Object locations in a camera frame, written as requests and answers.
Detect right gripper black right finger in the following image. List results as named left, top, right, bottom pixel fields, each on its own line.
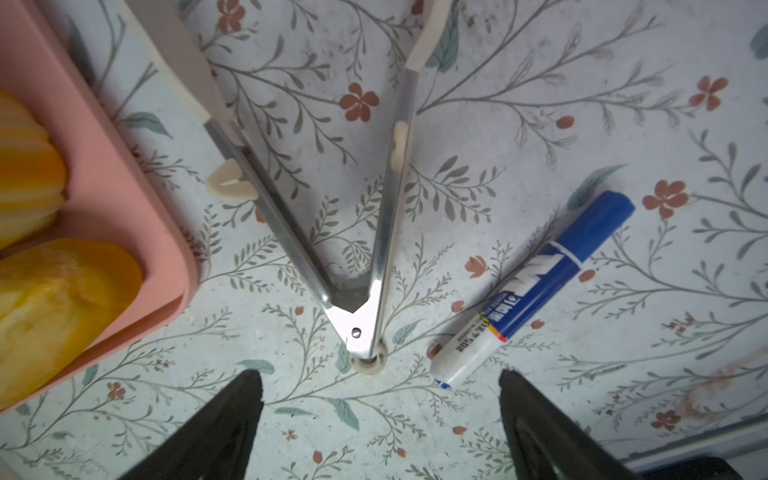
left=499, top=370, right=637, bottom=479

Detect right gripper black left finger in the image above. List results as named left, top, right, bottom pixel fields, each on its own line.
left=122, top=369, right=264, bottom=479

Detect steel tongs cream tips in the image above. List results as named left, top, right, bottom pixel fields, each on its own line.
left=122, top=0, right=454, bottom=376

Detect yellow fluted bundt bread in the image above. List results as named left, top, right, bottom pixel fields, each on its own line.
left=1, top=239, right=143, bottom=408

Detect yellow ridged bread roll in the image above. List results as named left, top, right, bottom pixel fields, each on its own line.
left=1, top=92, right=67, bottom=248

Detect blue white marker pen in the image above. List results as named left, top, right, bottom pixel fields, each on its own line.
left=430, top=191, right=635, bottom=389

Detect pink plastic tray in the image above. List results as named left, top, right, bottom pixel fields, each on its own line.
left=1, top=1, right=198, bottom=394

